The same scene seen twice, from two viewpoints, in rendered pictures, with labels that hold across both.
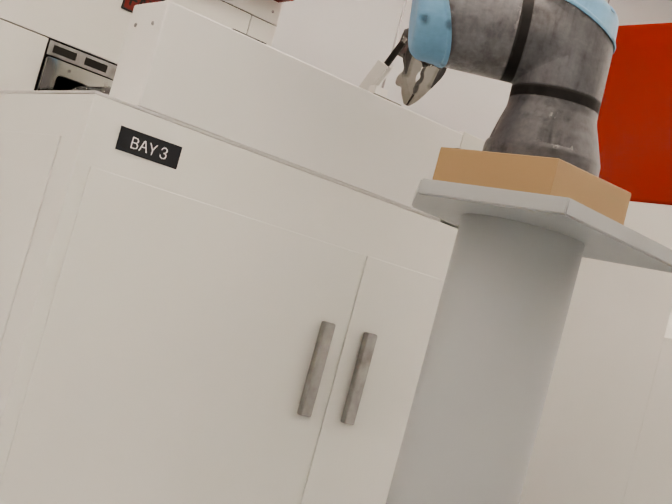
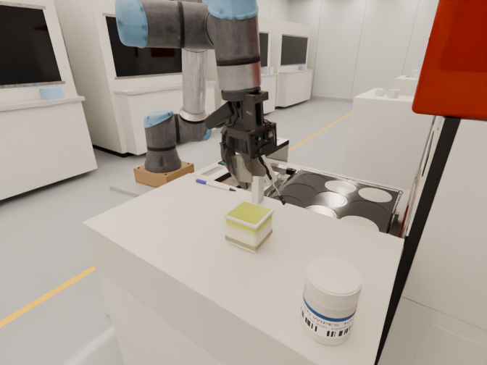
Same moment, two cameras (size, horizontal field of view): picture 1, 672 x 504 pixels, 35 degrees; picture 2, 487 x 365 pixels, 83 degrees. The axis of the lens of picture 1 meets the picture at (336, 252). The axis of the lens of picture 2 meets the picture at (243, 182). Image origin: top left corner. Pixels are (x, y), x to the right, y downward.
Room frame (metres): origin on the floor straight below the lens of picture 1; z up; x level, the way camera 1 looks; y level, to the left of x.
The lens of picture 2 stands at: (2.48, -0.22, 1.32)
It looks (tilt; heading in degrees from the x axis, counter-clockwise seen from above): 25 degrees down; 163
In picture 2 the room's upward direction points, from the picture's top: straight up
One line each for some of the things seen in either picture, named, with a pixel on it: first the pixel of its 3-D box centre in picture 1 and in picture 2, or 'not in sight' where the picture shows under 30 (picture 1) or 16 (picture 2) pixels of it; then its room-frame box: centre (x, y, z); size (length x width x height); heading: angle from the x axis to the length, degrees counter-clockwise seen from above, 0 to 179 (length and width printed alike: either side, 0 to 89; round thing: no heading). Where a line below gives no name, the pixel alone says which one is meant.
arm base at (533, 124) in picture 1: (546, 133); (162, 155); (1.34, -0.22, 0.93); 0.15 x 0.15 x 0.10
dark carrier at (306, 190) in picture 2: not in sight; (331, 199); (1.84, 0.27, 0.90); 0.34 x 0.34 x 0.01; 38
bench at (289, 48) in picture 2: not in sight; (283, 66); (-4.89, 3.24, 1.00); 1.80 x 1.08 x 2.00; 128
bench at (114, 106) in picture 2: not in sight; (152, 76); (-2.16, -0.21, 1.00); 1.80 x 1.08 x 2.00; 128
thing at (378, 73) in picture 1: (370, 97); (264, 179); (1.91, 0.01, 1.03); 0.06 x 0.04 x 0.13; 38
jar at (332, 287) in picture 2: not in sight; (328, 299); (2.26, -0.03, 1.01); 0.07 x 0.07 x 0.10
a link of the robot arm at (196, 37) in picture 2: not in sight; (211, 27); (1.90, -0.10, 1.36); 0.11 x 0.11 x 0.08; 89
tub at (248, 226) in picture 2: not in sight; (249, 226); (2.04, -0.07, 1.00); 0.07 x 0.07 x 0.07; 41
